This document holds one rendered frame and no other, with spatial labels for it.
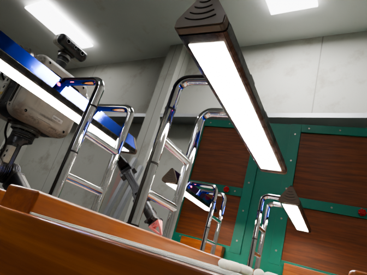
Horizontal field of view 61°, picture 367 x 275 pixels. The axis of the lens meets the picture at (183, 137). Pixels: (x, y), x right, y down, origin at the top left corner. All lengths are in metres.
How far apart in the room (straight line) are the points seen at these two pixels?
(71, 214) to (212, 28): 0.31
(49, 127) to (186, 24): 1.28
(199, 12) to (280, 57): 4.59
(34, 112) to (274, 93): 3.64
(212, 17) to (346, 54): 4.41
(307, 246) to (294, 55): 3.43
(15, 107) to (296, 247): 1.71
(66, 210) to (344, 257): 1.81
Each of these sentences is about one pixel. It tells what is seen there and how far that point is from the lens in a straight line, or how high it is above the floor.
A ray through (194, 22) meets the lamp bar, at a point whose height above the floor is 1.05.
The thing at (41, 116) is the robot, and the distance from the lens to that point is 1.65.
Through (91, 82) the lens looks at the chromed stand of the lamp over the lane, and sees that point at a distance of 0.90.
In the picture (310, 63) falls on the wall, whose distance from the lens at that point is 4.84.
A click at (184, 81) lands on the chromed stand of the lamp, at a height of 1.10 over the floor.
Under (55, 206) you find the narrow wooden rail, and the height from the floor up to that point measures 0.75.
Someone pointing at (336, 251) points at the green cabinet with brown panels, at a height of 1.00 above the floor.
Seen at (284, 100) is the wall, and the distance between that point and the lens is 4.57.
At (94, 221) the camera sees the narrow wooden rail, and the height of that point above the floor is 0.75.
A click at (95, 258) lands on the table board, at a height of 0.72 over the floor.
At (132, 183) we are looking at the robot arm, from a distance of 1.92.
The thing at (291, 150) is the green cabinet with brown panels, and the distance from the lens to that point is 2.24.
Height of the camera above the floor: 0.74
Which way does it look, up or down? 20 degrees up
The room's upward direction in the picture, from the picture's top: 17 degrees clockwise
